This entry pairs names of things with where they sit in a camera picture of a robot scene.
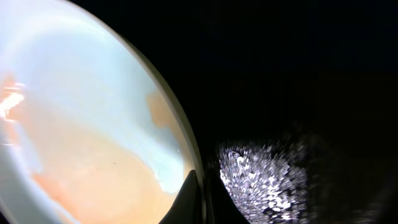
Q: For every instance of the black round tray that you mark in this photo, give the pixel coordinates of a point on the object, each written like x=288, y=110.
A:
x=323, y=71

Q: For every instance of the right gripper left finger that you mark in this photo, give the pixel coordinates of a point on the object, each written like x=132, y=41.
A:
x=186, y=208

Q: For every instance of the light blue plate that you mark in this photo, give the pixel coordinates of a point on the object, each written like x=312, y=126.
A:
x=90, y=131

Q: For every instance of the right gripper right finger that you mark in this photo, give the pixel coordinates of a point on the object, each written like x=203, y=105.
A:
x=220, y=209

